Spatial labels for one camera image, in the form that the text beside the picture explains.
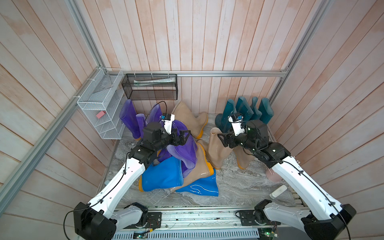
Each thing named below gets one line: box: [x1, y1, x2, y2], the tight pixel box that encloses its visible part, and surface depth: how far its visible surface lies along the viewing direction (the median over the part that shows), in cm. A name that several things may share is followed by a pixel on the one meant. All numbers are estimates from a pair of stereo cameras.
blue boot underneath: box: [175, 169, 219, 197], surface depth 82 cm
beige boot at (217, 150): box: [207, 127, 234, 170], surface depth 83 cm
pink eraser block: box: [95, 110, 107, 119], surface depth 84 cm
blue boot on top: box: [141, 156, 184, 192], surface depth 78 cm
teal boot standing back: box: [258, 97, 274, 125], surface depth 89 cm
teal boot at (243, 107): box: [236, 96, 254, 122], surface depth 93 cm
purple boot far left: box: [119, 99, 141, 139], surface depth 90 cm
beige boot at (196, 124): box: [172, 100, 208, 139], surface depth 103 cm
